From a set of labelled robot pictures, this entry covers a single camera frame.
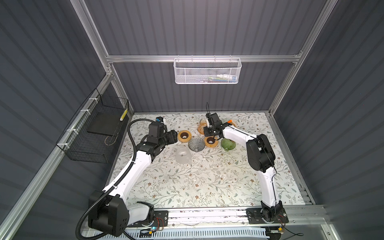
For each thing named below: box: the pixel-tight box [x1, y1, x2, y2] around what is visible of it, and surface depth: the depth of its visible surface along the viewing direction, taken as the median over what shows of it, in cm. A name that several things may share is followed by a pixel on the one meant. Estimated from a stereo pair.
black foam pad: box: [87, 111, 124, 137], surface depth 77 cm
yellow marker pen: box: [119, 108, 128, 122], surface depth 84 cm
